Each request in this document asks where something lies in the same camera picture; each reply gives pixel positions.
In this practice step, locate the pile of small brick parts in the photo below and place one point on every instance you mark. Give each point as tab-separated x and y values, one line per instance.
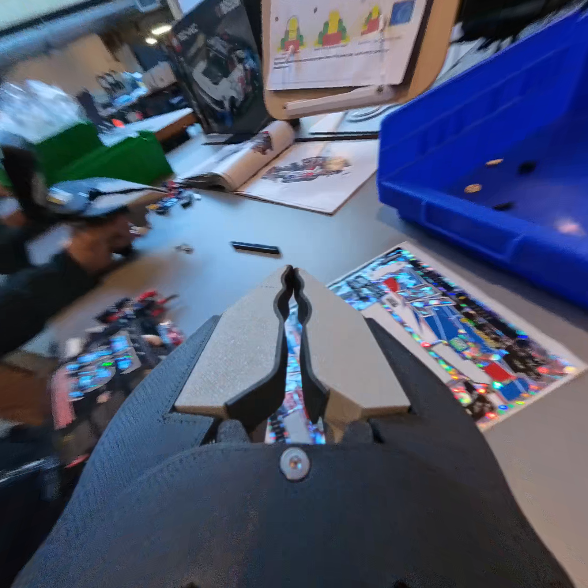
170	202

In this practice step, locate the person's left hand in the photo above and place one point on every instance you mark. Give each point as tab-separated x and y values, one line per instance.
103	243

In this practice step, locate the black toy set box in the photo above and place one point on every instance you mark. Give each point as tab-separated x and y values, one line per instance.
220	69

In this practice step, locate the long black beam brick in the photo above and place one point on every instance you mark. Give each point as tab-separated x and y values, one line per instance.
255	248

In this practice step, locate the open instruction booklet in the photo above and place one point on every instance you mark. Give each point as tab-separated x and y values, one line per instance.
312	193

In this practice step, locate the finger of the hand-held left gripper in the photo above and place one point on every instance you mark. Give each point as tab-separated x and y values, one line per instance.
82	187
92	206

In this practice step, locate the blue plastic bin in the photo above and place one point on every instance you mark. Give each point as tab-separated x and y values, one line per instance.
459	138

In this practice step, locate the wooden document stand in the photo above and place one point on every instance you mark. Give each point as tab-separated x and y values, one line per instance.
427	69

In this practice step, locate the holographic sticker sheet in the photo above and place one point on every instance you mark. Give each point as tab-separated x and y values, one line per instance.
436	321

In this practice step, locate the black round brick piece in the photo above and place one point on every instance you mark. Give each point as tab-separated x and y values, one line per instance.
527	167

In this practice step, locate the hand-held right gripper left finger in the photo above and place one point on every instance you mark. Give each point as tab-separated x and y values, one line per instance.
225	363

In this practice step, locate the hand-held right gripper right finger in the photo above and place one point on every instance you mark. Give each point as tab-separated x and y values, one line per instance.
358	363

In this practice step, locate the brick-built toy car model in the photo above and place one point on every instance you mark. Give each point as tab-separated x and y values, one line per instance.
115	349

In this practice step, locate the grey desk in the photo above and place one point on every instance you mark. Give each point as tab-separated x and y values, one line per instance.
206	285

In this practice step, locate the green plastic bin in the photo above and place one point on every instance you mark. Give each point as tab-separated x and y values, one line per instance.
115	160

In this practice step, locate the person's left forearm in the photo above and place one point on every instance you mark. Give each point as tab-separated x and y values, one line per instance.
41	303

